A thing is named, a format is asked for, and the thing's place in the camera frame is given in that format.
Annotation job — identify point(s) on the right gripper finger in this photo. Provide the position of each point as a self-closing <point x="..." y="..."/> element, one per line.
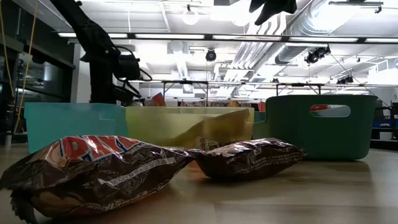
<point x="280" y="6"/>
<point x="258" y="4"/>

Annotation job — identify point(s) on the brown candy bar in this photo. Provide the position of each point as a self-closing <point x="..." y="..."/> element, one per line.
<point x="248" y="158"/>
<point x="93" y="174"/>

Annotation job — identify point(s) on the red soda can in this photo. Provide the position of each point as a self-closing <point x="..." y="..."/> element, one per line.
<point x="318" y="108"/>

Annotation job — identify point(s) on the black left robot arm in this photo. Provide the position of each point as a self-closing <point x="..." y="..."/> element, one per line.
<point x="90" y="34"/>

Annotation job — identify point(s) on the light teal translucent bin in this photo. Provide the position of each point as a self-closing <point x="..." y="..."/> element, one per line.
<point x="74" y="121"/>

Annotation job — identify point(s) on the orange background object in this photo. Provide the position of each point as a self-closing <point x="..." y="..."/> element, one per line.
<point x="158" y="99"/>

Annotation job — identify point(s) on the black spot lamp cluster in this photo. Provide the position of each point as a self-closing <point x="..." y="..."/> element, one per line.
<point x="345" y="80"/>
<point x="317" y="55"/>

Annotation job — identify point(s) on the yellow translucent bin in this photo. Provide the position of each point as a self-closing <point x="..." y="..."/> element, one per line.
<point x="155" y="124"/>

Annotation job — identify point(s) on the round white ceiling lamp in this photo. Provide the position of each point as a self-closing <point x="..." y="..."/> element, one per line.
<point x="190" y="17"/>

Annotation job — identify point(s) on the black ceiling spot lamp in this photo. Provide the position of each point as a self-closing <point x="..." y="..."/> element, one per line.
<point x="211" y="55"/>

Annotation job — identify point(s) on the black ceiling track fixture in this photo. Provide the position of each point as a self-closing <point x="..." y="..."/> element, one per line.
<point x="354" y="3"/>

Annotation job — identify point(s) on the long ceiling light strip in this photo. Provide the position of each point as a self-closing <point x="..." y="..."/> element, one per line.
<point x="169" y="36"/>

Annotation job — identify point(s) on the red background object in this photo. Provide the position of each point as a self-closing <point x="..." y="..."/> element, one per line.
<point x="262" y="106"/>

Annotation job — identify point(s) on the small white cylinder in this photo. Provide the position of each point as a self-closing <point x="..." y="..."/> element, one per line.
<point x="8" y="140"/>

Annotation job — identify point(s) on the dark green plastic bin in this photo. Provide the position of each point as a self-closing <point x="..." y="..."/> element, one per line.
<point x="289" y="133"/>

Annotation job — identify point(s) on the blue background object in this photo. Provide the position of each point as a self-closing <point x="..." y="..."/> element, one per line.
<point x="387" y="124"/>

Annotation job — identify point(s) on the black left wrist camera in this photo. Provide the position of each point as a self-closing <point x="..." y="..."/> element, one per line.
<point x="127" y="68"/>

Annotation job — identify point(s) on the silver ventilation duct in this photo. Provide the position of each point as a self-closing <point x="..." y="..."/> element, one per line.
<point x="320" y="18"/>

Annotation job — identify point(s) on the black metal table frame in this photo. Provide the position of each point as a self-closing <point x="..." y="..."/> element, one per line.
<point x="186" y="82"/>
<point x="298" y="84"/>

